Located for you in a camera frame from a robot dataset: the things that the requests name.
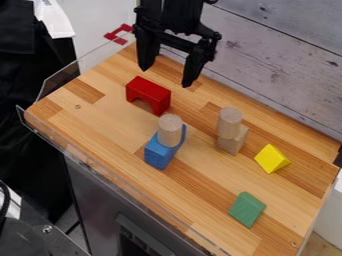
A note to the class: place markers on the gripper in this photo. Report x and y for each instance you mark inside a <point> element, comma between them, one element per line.
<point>178,16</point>

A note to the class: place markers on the beige cube block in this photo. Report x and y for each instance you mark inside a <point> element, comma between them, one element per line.
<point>233,142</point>

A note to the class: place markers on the red arch block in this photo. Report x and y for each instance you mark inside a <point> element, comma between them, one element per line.
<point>148,94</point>

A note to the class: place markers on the beige cylinder block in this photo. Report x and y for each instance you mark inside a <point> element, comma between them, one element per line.
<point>229,122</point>
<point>169,130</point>

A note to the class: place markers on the blue block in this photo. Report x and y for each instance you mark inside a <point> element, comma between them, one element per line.
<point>161,152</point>

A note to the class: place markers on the yellow wedge block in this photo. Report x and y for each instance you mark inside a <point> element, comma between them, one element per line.
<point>271,158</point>

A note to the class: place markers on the green wedge block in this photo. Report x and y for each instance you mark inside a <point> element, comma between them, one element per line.
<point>247,209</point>

